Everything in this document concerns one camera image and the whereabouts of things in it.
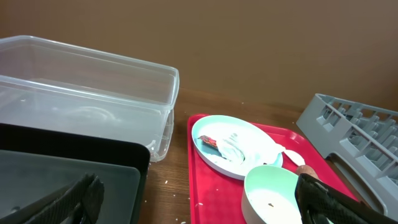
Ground red snack wrapper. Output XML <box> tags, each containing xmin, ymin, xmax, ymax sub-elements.
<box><xmin>199</xmin><ymin>135</ymin><xmax>218</xmax><ymax>149</ymax></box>

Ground black tray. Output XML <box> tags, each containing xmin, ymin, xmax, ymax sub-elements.
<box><xmin>1</xmin><ymin>124</ymin><xmax>150</xmax><ymax>223</ymax></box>

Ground grey dishwasher rack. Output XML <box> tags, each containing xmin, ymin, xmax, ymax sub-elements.
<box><xmin>296</xmin><ymin>94</ymin><xmax>397</xmax><ymax>220</ymax></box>

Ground brown carrot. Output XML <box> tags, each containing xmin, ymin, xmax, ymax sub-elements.
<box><xmin>295</xmin><ymin>165</ymin><xmax>319</xmax><ymax>179</ymax></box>

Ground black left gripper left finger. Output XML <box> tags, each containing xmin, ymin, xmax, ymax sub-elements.
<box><xmin>1</xmin><ymin>174</ymin><xmax>104</xmax><ymax>224</ymax></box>

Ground white napkin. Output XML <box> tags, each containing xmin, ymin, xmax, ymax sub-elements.
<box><xmin>216</xmin><ymin>133</ymin><xmax>283</xmax><ymax>165</ymax></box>

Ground white plastic spoon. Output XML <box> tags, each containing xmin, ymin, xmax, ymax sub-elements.
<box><xmin>283</xmin><ymin>149</ymin><xmax>305</xmax><ymax>166</ymax></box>

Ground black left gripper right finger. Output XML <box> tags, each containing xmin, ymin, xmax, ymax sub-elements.
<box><xmin>295</xmin><ymin>173</ymin><xmax>397</xmax><ymax>224</ymax></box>

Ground mint green bowl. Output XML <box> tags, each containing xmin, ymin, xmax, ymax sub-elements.
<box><xmin>241</xmin><ymin>165</ymin><xmax>302</xmax><ymax>224</ymax></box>

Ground clear plastic bin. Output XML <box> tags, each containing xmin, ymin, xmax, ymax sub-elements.
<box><xmin>1</xmin><ymin>35</ymin><xmax>180</xmax><ymax>162</ymax></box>

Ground red serving tray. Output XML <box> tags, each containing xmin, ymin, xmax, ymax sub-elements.
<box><xmin>187</xmin><ymin>114</ymin><xmax>357</xmax><ymax>224</ymax></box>

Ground large light blue plate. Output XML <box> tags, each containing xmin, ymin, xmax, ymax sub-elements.
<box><xmin>192</xmin><ymin>115</ymin><xmax>283</xmax><ymax>180</ymax></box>

